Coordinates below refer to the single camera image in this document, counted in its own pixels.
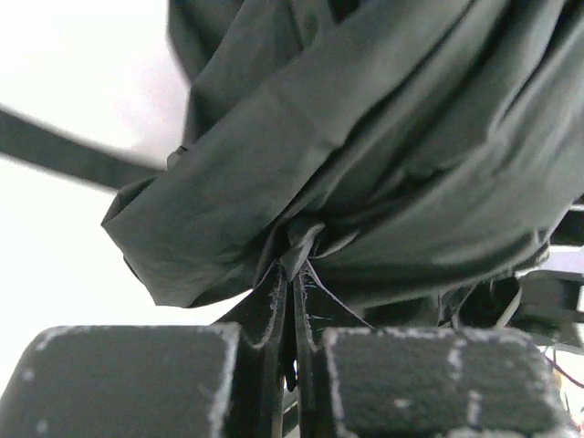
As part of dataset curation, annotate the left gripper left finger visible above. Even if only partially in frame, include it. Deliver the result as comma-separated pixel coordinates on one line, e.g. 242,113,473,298
1,266,287,437

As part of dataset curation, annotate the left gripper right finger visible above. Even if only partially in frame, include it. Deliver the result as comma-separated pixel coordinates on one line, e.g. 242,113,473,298
292,265,575,437

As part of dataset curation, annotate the black folding umbrella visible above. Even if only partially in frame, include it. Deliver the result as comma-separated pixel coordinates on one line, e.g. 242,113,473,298
1,1,583,324

